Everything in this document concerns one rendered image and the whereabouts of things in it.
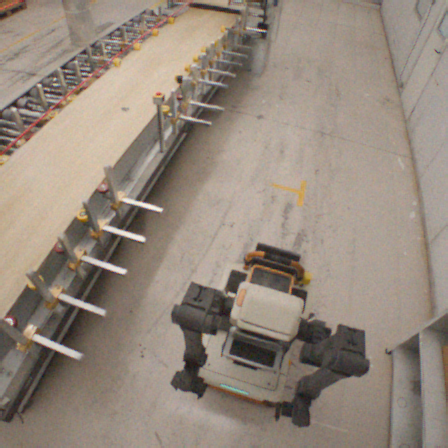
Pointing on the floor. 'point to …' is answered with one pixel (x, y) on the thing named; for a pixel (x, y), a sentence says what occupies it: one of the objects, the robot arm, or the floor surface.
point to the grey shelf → (420, 387)
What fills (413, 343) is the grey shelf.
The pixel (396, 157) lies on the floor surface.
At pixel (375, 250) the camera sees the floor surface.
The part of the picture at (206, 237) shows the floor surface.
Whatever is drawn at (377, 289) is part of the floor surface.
